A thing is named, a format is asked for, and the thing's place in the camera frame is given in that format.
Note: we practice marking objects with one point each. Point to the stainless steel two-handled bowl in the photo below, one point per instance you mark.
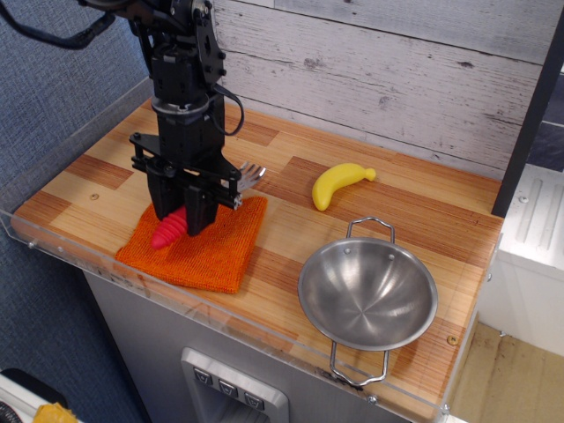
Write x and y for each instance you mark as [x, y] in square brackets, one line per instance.
[367, 294]

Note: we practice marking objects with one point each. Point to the yellow toy banana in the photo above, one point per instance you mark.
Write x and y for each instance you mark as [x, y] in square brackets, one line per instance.
[336, 178]

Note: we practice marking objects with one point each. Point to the clear acrylic table guard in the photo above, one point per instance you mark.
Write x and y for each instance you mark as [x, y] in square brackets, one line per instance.
[86, 212]

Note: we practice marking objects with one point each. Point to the orange knitted cloth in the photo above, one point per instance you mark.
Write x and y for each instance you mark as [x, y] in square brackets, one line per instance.
[215, 260]

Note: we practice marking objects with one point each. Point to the dark grey right post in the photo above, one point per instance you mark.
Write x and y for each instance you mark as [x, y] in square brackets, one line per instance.
[540, 99]

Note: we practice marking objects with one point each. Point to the red handled metal fork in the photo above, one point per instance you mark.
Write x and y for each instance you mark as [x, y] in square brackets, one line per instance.
[175, 224]

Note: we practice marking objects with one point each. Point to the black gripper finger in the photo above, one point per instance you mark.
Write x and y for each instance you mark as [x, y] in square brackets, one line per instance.
[166, 194]
[201, 209]

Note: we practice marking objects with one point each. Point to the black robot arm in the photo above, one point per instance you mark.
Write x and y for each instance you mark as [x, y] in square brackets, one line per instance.
[184, 60]

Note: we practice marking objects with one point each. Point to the grey toy kitchen cabinet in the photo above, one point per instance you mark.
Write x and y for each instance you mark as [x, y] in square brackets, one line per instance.
[150, 337]

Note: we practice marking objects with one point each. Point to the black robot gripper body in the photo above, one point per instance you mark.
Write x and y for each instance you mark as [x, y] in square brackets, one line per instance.
[190, 140]

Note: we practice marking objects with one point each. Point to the silver dispenser button panel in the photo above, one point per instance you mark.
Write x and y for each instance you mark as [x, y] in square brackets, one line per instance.
[221, 393]

